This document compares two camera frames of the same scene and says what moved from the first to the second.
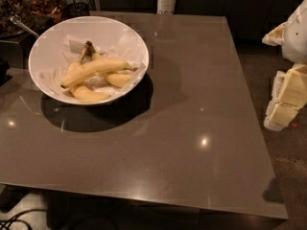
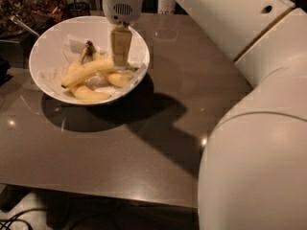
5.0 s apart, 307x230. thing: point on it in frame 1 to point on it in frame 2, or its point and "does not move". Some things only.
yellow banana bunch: [116, 72] does not move
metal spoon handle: [17, 20] does not move
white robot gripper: [296, 35] to [122, 10]
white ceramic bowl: [89, 60] does not move
